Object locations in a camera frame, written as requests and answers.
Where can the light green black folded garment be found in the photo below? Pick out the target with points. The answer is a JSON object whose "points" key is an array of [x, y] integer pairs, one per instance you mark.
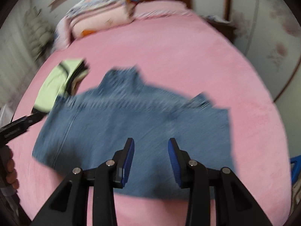
{"points": [[61, 81]]}

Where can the blue denim jacket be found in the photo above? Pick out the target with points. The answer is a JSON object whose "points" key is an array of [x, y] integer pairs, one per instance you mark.
{"points": [[87, 129]]}

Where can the light pink cartoon pillow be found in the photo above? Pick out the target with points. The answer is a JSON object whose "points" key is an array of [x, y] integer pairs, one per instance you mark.
{"points": [[62, 35]]}

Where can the white striped curtain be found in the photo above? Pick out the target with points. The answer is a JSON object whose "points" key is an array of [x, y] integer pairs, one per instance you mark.
{"points": [[18, 67]]}

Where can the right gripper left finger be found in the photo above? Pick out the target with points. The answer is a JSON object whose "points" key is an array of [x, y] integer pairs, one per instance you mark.
{"points": [[69, 202]]}

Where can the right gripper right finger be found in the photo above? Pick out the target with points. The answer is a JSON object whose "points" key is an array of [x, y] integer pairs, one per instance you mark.
{"points": [[234, 204]]}

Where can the floral wardrobe door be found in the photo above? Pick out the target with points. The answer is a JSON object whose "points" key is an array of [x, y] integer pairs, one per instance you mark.
{"points": [[268, 35]]}

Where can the person's left hand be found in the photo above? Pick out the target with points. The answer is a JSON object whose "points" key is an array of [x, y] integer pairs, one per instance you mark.
{"points": [[11, 177]]}

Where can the beige puffer jacket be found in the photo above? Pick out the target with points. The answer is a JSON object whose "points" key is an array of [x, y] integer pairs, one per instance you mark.
{"points": [[39, 32]]}

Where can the dark wooden nightstand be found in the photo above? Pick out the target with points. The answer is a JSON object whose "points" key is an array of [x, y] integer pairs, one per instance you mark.
{"points": [[226, 28]]}

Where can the pink bed sheet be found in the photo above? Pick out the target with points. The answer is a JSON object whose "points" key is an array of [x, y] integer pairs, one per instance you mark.
{"points": [[186, 55]]}

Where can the pink folded quilt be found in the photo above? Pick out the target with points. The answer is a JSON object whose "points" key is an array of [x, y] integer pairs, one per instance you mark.
{"points": [[95, 21]]}

